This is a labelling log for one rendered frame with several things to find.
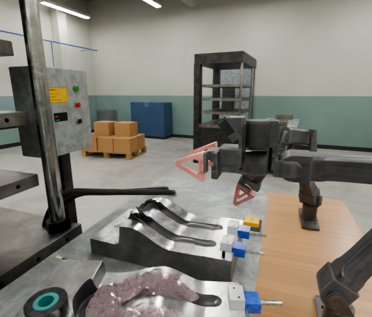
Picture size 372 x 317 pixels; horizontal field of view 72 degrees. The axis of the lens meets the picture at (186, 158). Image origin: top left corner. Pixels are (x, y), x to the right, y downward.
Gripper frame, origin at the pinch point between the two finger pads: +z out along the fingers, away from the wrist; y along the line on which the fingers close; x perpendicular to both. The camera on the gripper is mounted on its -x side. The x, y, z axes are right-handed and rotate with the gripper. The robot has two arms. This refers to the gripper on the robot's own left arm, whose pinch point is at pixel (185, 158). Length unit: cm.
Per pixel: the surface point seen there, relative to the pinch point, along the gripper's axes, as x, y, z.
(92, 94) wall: -28, -708, 602
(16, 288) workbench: 39, 16, 48
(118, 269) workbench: 39.2, -1.5, 24.8
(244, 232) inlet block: 30.0, -21.1, -13.0
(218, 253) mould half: 30.9, -7.8, -6.9
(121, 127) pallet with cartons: 48, -418, 297
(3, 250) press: 40, 2, 73
